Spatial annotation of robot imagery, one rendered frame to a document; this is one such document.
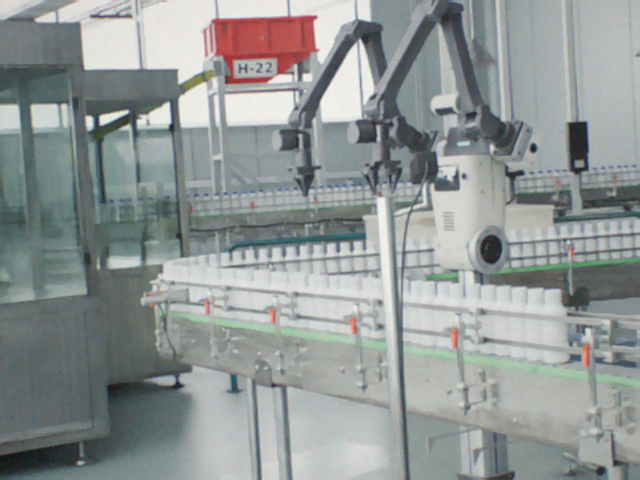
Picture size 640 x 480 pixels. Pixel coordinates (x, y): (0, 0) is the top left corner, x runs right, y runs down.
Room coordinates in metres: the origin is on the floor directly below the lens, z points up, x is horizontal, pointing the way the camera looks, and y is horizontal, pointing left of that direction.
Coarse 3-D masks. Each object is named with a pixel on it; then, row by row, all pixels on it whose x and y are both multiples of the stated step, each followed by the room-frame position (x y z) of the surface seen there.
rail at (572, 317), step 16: (240, 288) 4.10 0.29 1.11; (256, 288) 4.01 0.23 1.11; (192, 304) 4.42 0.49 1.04; (416, 304) 3.25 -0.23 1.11; (432, 304) 3.19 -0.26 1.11; (320, 320) 3.67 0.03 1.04; (336, 320) 3.59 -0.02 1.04; (560, 320) 2.78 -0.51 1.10; (576, 320) 2.73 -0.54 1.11; (592, 320) 2.69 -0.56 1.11; (624, 320) 2.71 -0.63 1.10; (448, 336) 3.13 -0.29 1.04; (464, 336) 3.08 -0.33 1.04; (576, 352) 2.74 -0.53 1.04; (624, 352) 2.71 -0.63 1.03
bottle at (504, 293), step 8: (504, 288) 2.99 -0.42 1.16; (504, 296) 2.98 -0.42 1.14; (496, 304) 2.99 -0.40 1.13; (504, 304) 2.98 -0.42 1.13; (496, 320) 2.98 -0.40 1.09; (504, 320) 2.97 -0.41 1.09; (496, 328) 2.99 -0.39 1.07; (504, 328) 2.97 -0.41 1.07; (496, 336) 2.99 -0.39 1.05; (504, 336) 2.97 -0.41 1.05; (496, 344) 2.99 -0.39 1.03; (496, 352) 2.99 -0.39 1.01; (504, 352) 2.97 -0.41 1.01
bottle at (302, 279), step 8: (304, 280) 3.79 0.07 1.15; (296, 288) 3.80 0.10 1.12; (304, 288) 3.79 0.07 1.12; (296, 304) 3.79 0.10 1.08; (304, 304) 3.78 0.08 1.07; (296, 312) 3.80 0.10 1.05; (304, 312) 3.78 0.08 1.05; (296, 320) 3.80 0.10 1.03; (304, 320) 3.78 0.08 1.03; (304, 328) 3.79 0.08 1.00
